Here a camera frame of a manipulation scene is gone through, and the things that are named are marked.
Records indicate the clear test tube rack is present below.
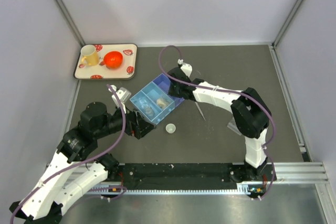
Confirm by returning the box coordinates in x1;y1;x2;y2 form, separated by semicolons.
227;119;241;135

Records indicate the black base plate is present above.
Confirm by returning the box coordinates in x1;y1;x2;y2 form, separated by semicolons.
89;162;278;190

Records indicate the small glass bottle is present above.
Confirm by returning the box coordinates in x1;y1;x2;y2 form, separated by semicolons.
144;106;155;117

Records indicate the yellow mug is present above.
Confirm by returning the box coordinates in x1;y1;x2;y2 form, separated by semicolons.
80;45;99;66

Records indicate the glass beaker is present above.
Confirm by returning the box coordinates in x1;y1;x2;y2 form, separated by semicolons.
136;98;148;109

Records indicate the strawberry pattern tray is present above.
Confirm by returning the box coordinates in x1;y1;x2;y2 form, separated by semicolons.
73;44;138;80

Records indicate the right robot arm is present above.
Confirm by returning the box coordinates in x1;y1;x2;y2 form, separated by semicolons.
168;66;271;180

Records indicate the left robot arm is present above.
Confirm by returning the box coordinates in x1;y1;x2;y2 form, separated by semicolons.
9;102;155;223

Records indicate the blue plastic organizer box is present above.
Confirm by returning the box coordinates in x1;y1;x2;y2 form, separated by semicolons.
130;74;184;125

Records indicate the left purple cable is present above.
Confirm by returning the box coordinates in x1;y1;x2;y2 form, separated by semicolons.
9;84;129;224

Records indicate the orange bowl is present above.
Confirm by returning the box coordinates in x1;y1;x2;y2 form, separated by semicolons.
103;51;123;69

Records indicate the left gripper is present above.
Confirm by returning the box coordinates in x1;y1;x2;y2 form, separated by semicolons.
95;100;157;138

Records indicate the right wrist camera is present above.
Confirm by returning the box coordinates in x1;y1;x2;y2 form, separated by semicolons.
177;59;193;77

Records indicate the white plastic funnel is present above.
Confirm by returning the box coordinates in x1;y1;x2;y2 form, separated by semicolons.
165;123;176;134

